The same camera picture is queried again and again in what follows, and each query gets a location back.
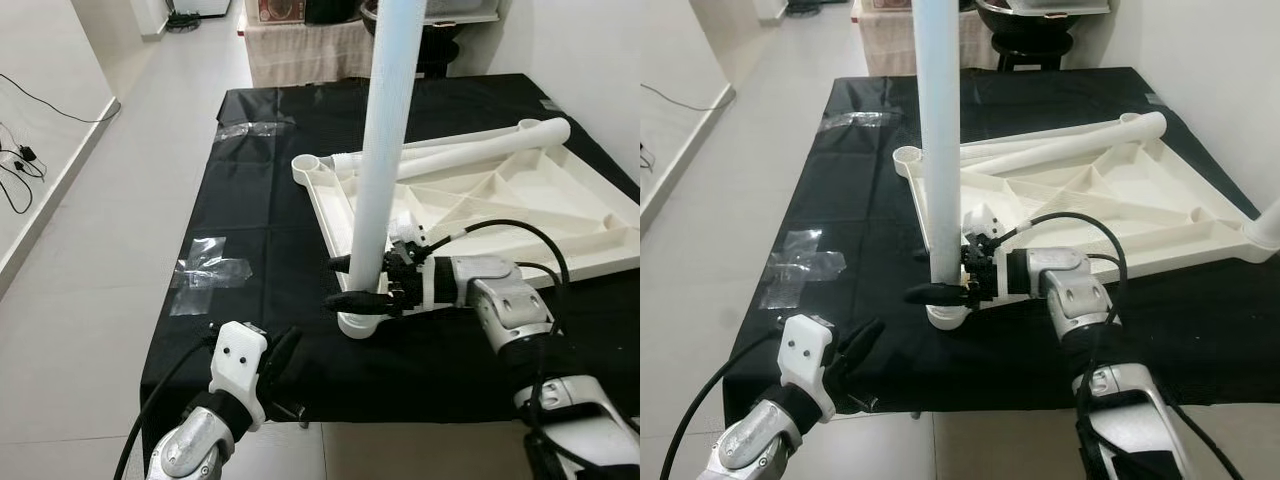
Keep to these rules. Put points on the crumpled clear tape patch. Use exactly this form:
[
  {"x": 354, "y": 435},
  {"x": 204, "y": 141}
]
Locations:
[
  {"x": 860, "y": 118},
  {"x": 255, "y": 129}
]

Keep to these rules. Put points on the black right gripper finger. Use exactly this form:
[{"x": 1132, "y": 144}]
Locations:
[
  {"x": 925, "y": 255},
  {"x": 935, "y": 294},
  {"x": 340, "y": 264},
  {"x": 355, "y": 302}
]

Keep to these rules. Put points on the red printed box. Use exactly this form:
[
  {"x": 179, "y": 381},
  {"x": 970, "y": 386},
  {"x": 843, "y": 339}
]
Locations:
[
  {"x": 890, "y": 5},
  {"x": 280, "y": 10}
]

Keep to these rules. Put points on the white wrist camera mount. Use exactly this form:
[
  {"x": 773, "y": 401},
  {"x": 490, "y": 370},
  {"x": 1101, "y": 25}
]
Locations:
[
  {"x": 405, "y": 228},
  {"x": 803, "y": 350},
  {"x": 235, "y": 360},
  {"x": 982, "y": 220}
]

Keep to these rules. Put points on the clear plastic storage box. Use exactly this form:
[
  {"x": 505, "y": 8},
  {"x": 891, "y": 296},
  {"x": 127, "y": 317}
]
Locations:
[
  {"x": 1060, "y": 6},
  {"x": 465, "y": 10}
]

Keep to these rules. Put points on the black table cloth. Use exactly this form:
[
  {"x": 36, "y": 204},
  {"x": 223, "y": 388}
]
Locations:
[
  {"x": 870, "y": 190},
  {"x": 270, "y": 200}
]

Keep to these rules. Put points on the black bag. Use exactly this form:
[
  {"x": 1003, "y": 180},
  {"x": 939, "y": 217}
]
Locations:
[{"x": 330, "y": 10}]

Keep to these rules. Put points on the white plastic table top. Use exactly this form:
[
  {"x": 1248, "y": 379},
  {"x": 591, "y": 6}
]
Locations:
[
  {"x": 1120, "y": 200},
  {"x": 520, "y": 210}
]

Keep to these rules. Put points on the black wok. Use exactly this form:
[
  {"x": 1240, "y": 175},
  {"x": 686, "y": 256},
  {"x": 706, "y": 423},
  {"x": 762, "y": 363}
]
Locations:
[
  {"x": 1030, "y": 35},
  {"x": 445, "y": 35}
]

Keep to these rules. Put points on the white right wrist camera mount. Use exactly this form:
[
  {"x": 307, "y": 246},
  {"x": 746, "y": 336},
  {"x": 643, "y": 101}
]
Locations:
[
  {"x": 405, "y": 228},
  {"x": 982, "y": 220}
]

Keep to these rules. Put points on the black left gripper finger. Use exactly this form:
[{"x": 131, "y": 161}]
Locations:
[
  {"x": 862, "y": 342},
  {"x": 285, "y": 350}
]

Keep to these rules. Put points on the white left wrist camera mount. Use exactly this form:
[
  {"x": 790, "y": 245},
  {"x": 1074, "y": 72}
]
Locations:
[
  {"x": 235, "y": 360},
  {"x": 803, "y": 350}
]

